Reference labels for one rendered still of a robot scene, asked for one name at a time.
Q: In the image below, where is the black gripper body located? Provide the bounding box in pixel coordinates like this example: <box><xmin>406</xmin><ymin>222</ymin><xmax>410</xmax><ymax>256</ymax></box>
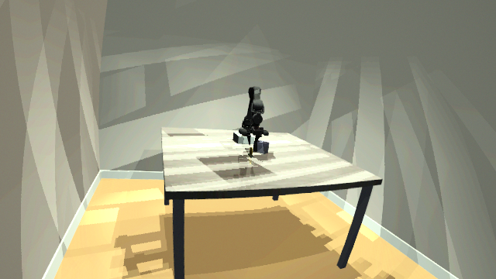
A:
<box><xmin>239</xmin><ymin>121</ymin><xmax>269</xmax><ymax>136</ymax></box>

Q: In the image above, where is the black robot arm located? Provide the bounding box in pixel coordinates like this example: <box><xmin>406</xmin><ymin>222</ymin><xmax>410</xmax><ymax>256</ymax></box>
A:
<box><xmin>242</xmin><ymin>86</ymin><xmax>264</xmax><ymax>136</ymax></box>

